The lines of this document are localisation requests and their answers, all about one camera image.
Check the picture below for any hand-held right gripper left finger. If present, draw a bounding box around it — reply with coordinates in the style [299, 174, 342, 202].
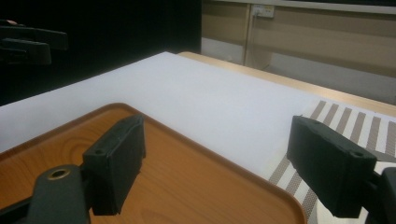
[81, 114, 147, 217]

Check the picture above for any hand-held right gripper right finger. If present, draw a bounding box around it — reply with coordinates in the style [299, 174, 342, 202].
[286, 115, 378, 218]

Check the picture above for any black curtain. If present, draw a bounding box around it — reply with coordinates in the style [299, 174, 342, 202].
[0, 0, 203, 107]

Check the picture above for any striped placemat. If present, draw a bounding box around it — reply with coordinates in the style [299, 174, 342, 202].
[268, 99, 396, 224]

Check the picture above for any white table mat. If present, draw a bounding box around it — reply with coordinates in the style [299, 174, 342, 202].
[0, 50, 322, 181]

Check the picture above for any brown wooden tray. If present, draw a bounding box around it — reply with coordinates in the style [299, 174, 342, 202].
[0, 102, 308, 224]

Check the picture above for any white wall socket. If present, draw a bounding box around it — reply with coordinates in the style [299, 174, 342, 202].
[251, 4, 276, 19]

